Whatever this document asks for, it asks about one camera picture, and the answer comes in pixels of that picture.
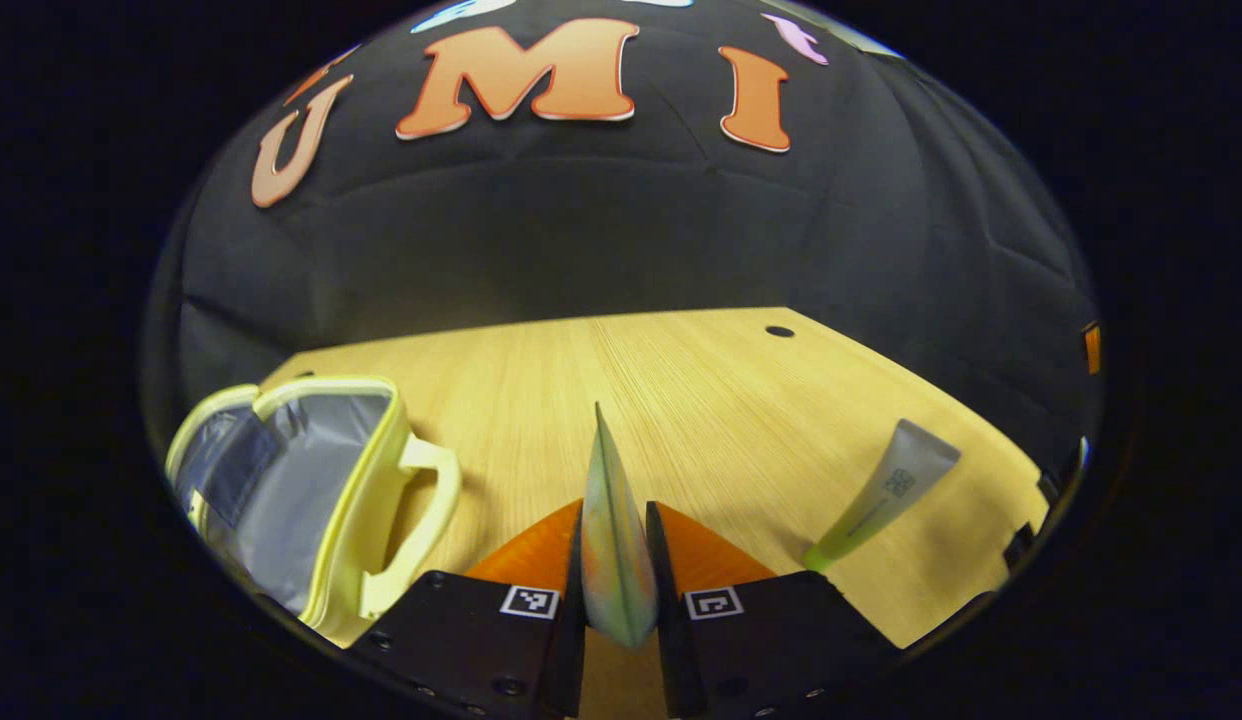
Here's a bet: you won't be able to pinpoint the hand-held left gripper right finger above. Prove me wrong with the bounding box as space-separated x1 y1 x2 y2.
645 500 904 720

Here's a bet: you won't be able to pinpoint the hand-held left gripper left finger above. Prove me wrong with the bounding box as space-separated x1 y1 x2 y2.
349 499 588 720

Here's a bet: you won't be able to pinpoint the green white skin care sachet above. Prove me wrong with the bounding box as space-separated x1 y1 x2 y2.
581 402 661 650

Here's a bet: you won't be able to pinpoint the white green skin care tube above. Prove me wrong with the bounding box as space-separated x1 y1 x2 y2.
802 418 963 574

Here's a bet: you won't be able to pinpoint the cream yellow suitcase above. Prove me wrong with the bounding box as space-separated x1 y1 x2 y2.
165 375 463 647

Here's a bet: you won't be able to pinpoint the black backdrop cloth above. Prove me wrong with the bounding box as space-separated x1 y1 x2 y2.
141 0 1104 481

